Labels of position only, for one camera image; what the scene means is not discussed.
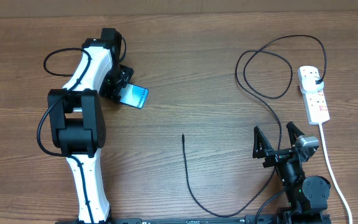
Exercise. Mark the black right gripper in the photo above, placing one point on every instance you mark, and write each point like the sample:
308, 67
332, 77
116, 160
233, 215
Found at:
258, 152

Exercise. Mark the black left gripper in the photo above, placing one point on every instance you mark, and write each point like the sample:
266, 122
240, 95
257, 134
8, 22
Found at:
112, 92

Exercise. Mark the blue Galaxy smartphone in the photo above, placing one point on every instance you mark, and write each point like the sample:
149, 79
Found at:
133, 95

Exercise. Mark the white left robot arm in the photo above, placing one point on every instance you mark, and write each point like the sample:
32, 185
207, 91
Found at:
77, 123

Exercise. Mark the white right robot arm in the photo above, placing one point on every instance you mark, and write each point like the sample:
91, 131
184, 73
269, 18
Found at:
307, 196

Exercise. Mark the white charger plug adapter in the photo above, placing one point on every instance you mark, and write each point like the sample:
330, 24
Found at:
309, 85

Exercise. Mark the white power strip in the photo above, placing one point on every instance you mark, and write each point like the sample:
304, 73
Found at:
315, 103

